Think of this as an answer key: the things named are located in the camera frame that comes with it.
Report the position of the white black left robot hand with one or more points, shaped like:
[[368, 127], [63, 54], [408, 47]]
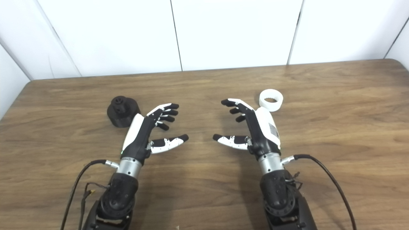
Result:
[[138, 137]]

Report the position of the round black plastic part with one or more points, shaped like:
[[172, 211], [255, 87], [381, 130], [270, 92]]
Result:
[[121, 113]]

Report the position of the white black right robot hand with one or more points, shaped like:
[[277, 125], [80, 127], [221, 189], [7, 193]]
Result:
[[263, 134]]

